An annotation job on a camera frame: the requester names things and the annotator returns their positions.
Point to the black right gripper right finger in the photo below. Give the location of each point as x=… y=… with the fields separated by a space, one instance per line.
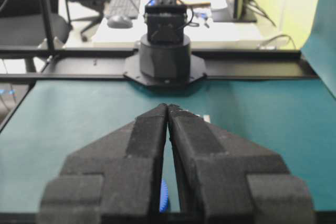
x=234 y=179

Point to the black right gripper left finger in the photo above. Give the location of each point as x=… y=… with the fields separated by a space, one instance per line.
x=115 y=179

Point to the small blue plastic gear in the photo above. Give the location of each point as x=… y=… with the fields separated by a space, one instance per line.
x=164 y=197

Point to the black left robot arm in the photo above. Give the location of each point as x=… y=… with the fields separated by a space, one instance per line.
x=166 y=20

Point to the grey computer mouse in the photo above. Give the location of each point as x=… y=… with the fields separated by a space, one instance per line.
x=119 y=22

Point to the black keyboard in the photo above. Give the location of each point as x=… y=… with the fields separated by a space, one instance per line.
x=129 y=8

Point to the white desk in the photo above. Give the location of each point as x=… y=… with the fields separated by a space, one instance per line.
x=207 y=35

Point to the black office chair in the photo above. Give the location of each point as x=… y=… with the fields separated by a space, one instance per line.
x=22 y=23

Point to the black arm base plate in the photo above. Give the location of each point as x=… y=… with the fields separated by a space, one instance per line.
x=160 y=65

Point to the black frame rail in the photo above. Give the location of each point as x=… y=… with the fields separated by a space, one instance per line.
x=223 y=64

